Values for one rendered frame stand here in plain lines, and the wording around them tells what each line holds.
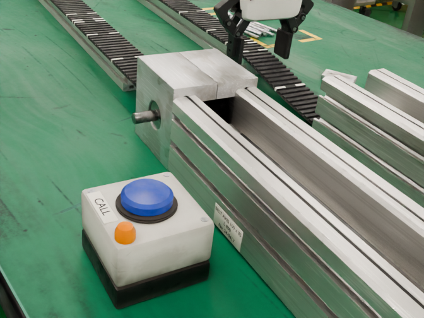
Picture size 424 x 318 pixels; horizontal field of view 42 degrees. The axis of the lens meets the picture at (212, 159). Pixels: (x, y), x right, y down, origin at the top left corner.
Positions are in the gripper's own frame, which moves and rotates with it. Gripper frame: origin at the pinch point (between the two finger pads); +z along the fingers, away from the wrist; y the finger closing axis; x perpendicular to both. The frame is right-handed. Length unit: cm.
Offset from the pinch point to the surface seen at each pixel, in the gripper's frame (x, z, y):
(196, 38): -15.1, 3.1, 2.1
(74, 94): -1.6, 4.0, 27.4
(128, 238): 35.2, -2.6, 35.1
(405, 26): -125, 50, -185
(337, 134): 23.5, 0.8, 4.8
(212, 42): -9.8, 2.0, 2.1
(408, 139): 32.8, -3.5, 5.0
